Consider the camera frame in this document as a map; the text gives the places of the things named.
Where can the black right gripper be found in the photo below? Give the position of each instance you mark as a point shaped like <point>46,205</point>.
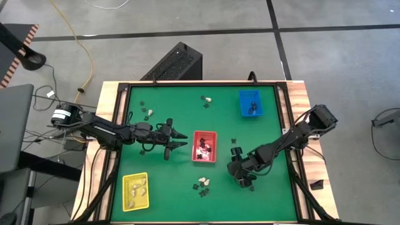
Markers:
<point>243,167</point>

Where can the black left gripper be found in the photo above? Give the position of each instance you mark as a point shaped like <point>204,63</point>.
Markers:
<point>164,137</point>

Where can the beige plastic skull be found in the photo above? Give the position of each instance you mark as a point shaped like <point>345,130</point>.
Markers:
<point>150,112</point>
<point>133,192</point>
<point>143,191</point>
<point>202,180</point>
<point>143,181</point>
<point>131,204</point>
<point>137,186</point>
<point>208,99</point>
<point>206,182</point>

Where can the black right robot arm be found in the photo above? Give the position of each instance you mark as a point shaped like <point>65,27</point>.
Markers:
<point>290,137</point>

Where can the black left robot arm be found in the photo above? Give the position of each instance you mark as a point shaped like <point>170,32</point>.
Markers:
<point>103,131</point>

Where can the red plastic basket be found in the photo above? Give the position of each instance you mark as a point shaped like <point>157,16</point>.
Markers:
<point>213,137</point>

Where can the green table mat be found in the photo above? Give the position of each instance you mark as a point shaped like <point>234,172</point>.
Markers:
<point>168,193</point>

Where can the blue plastic basket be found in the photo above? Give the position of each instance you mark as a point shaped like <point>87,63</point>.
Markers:
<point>245,98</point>

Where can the yellow plastic basket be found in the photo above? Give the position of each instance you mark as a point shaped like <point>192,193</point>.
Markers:
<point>126,193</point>

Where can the black wedge block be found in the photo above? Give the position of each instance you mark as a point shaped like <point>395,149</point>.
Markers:
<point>317,185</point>

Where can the black computer tower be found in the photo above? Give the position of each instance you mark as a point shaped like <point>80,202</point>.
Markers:
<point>175,61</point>

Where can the black beam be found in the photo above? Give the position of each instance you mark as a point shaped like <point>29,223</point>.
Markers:
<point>50,170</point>

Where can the grey floor device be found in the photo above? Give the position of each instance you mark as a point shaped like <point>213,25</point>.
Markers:
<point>387,118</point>

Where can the grey cabinet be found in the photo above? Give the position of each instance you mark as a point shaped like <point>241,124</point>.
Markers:
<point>14,125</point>

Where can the black stand base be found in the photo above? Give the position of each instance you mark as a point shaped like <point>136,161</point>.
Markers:
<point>32,61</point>

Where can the grey platform striped edge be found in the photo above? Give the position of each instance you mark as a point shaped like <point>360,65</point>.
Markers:
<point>31,32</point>

